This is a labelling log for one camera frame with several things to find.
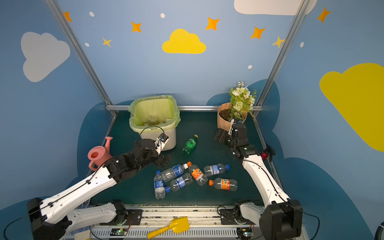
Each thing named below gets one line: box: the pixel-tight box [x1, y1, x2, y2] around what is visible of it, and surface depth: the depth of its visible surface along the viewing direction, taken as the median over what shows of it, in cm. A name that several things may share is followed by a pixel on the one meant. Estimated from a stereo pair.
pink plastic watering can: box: [87, 136, 113, 171], surface depth 87 cm
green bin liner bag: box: [128, 94, 181, 133], surface depth 93 cm
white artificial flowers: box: [227, 81, 258, 122], surface depth 95 cm
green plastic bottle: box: [182, 134, 199, 155], surface depth 101 cm
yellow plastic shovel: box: [147, 216, 190, 240], surface depth 73 cm
